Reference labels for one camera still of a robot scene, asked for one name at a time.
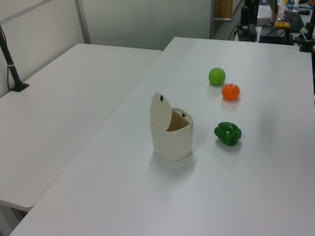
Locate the dark base with pole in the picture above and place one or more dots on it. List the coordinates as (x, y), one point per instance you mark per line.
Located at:
(248, 34)

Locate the cream garbage bin with lid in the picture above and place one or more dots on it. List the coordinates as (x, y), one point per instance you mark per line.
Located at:
(172, 142)

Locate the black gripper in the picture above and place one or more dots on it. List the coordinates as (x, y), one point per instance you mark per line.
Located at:
(244, 15)

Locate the orange board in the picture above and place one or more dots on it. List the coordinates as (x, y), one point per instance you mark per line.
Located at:
(222, 8)

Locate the black pole stand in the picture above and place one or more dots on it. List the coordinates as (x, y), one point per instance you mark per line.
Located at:
(11, 66)

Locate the black equipment box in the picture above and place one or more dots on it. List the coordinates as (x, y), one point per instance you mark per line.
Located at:
(273, 34)

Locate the black keyboard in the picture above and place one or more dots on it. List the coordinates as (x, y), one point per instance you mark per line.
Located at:
(294, 18)

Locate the pink bottle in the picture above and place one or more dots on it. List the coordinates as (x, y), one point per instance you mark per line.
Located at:
(273, 17)

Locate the black camera stand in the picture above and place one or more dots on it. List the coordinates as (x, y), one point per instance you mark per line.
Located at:
(307, 39)

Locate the orange fruit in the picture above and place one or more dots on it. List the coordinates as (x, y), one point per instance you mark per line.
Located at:
(230, 92)

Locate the green bell pepper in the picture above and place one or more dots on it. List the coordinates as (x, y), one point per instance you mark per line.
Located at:
(227, 134)

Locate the yellow device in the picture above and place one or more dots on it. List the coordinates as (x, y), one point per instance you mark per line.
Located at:
(282, 24)

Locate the green apple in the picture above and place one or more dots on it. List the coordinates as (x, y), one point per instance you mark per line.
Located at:
(216, 76)

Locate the grey metal partition post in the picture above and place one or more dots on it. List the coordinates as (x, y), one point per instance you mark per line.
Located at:
(83, 22)

